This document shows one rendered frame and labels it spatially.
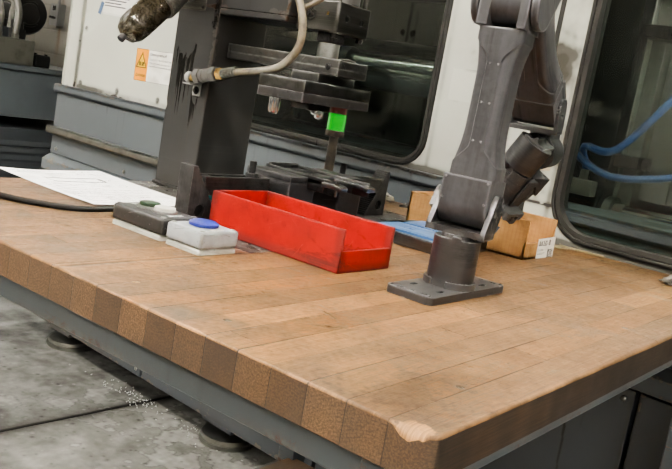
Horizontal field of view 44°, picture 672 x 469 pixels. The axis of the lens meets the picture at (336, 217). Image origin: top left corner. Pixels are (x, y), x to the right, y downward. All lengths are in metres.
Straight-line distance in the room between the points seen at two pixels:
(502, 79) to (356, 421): 0.56
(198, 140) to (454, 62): 0.74
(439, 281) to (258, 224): 0.27
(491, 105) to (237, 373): 0.52
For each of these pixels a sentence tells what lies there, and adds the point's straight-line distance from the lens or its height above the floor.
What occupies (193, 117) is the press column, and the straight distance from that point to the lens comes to 1.57.
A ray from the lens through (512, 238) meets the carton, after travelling 1.50.
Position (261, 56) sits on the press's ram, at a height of 1.17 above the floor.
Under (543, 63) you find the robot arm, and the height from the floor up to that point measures 1.22.
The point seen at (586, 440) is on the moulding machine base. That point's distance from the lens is 1.89.
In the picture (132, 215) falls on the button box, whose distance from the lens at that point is 1.17.
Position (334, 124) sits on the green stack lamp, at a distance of 1.73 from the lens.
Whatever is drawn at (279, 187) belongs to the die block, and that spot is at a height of 0.96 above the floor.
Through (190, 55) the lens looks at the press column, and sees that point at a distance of 1.59.
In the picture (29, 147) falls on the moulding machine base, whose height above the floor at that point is 0.56.
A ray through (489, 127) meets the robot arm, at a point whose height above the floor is 1.12.
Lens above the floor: 1.14
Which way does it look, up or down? 9 degrees down
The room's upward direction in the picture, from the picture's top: 10 degrees clockwise
